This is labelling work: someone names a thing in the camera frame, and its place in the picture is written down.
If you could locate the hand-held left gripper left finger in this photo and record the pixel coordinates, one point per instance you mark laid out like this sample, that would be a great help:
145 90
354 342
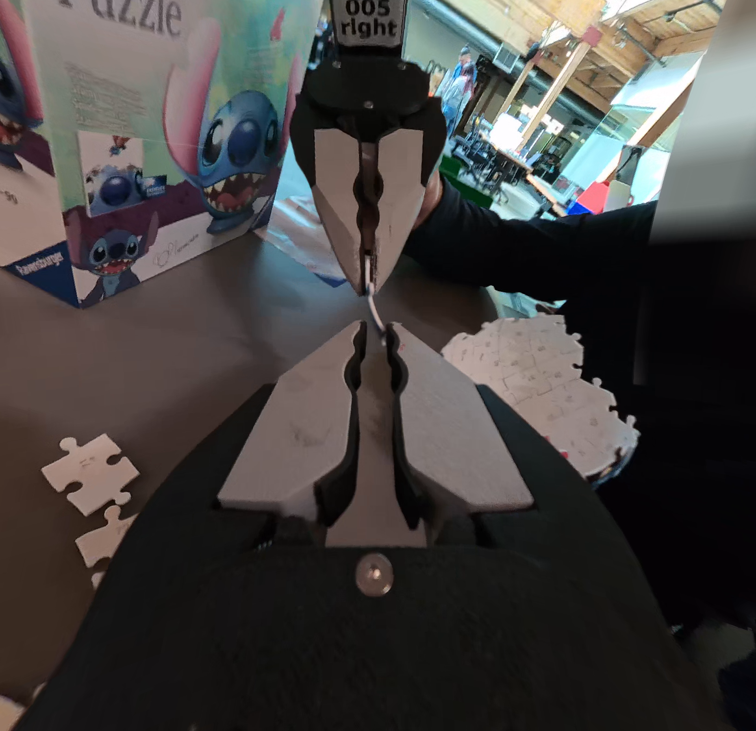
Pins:
289 441

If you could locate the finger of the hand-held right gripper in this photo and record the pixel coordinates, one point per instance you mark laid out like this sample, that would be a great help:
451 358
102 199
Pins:
401 188
336 199

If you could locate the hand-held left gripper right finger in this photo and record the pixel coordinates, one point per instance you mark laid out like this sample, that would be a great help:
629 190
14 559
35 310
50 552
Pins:
460 447

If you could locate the partly built puzzle ball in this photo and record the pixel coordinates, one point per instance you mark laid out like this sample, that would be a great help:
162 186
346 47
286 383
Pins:
531 376

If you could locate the white jigsaw puzzle piece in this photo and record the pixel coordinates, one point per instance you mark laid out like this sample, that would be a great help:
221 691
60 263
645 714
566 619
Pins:
372 303

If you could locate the puzzle pieces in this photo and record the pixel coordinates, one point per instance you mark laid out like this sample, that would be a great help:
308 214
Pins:
88 471

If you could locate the person's right forearm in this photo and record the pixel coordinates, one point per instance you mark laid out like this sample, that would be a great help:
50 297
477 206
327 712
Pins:
531 241

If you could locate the puzzle instruction leaflet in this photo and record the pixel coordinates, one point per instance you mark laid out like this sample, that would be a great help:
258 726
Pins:
301 229

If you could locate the printed cardboard puzzle box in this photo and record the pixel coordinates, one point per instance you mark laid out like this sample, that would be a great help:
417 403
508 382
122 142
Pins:
118 93

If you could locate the person's right hand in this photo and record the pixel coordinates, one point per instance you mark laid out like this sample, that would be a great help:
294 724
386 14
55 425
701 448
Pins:
434 196

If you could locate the green storage bin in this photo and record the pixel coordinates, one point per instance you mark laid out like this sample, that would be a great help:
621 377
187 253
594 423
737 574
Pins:
463 173

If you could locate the red storage box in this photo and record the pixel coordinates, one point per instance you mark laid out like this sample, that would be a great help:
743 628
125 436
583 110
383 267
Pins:
590 202

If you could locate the person's dark clothed torso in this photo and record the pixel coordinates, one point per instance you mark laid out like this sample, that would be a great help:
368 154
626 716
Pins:
679 388

